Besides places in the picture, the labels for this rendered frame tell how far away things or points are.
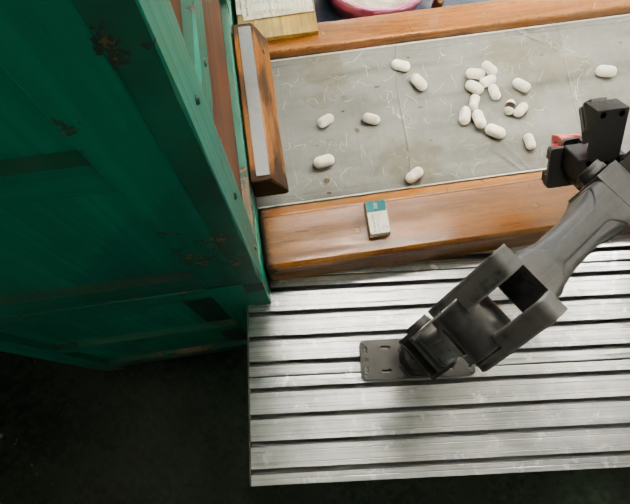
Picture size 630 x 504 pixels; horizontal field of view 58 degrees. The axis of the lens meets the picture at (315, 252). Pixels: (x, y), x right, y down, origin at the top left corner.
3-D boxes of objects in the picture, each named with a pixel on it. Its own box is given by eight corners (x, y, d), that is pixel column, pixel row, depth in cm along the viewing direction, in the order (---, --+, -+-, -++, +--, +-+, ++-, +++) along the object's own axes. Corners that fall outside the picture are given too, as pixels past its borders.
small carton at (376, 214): (389, 235, 97) (391, 232, 95) (369, 238, 97) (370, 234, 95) (383, 203, 99) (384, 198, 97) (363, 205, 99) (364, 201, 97)
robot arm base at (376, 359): (361, 335, 94) (364, 378, 92) (481, 329, 94) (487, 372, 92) (358, 341, 102) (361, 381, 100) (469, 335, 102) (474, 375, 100)
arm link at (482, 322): (434, 317, 94) (481, 278, 62) (462, 348, 92) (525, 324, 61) (406, 341, 93) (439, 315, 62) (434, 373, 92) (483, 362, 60)
